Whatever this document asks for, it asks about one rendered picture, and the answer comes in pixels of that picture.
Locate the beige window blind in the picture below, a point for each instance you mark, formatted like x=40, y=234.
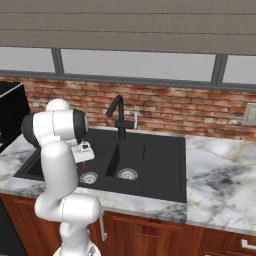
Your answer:
x=133, y=23

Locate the black appliance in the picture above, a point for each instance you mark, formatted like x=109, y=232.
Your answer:
x=11, y=113

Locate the brown wooden drawer front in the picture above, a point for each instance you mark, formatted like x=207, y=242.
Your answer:
x=223, y=243

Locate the black double kitchen sink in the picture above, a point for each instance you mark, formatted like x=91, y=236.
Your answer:
x=156, y=166

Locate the black dishwasher front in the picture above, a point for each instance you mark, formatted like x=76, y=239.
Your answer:
x=8, y=233

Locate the grey wall socket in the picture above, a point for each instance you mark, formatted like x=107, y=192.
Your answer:
x=250, y=114

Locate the silver tap lever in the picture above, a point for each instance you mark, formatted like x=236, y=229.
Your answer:
x=135, y=120

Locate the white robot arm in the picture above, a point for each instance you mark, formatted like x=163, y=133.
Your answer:
x=55, y=173

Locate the black kitchen tap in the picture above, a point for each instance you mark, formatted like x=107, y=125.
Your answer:
x=120, y=116

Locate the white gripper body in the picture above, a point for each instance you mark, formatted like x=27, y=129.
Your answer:
x=83, y=155

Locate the grey framed window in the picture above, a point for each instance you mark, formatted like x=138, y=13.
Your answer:
x=140, y=65

